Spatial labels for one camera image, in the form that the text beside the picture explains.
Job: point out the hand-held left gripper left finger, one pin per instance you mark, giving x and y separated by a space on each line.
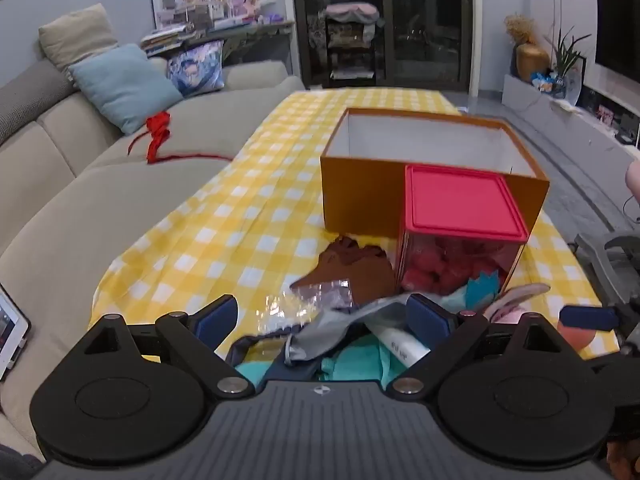
215 320

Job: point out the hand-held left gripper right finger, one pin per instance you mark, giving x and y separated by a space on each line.
430 322

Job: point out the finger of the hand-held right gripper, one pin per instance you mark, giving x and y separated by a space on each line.
587 317

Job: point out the white tube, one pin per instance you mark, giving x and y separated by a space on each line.
402 345

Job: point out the navy cloth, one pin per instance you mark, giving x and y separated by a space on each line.
260 355

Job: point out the brown cloth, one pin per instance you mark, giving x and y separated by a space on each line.
360 267

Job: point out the grey cloth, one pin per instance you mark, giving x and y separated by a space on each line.
340 327

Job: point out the white storage box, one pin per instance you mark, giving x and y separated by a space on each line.
360 190

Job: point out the salmon round toy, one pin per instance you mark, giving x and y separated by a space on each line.
575 335

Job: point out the teal spiky felt piece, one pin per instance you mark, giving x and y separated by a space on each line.
482 287

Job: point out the clear plastic bag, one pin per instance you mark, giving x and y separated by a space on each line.
300 305

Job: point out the red-lidded clear container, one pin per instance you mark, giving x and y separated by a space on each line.
460 200

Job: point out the beige sofa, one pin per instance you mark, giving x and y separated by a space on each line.
50 220

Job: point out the red ribbon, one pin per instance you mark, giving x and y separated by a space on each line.
159 130

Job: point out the tablet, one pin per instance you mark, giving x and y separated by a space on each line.
10 330

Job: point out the white cabinet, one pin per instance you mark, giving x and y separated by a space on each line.
530 105

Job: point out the snack packets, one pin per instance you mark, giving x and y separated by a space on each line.
544 82

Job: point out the light blue pillow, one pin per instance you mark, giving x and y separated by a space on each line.
122 85

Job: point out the printed cushion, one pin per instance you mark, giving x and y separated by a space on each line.
197 67

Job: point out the gold vase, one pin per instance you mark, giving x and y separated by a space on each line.
531 62

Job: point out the green plant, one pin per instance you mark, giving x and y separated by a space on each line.
567 55

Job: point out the black shelf rack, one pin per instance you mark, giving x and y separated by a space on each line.
352 55

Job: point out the television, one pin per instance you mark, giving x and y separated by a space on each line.
620 25

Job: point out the glass sliding door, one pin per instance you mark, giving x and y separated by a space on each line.
425 25

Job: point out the dried flowers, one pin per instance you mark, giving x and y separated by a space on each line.
520 27

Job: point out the cluttered side table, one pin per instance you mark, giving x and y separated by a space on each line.
210 7

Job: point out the beige pillow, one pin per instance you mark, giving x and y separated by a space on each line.
75 35

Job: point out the pink cushion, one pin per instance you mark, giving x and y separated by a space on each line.
352 11

